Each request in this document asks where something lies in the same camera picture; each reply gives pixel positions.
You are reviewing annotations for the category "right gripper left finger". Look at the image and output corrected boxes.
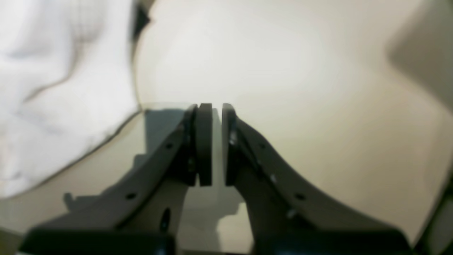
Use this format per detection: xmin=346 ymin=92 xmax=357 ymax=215
xmin=19 ymin=103 xmax=213 ymax=255

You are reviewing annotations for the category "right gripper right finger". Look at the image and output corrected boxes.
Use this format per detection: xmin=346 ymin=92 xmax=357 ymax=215
xmin=222 ymin=103 xmax=413 ymax=255

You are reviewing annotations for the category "white printed t-shirt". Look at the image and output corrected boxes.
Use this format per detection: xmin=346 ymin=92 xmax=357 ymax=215
xmin=0 ymin=0 xmax=139 ymax=199

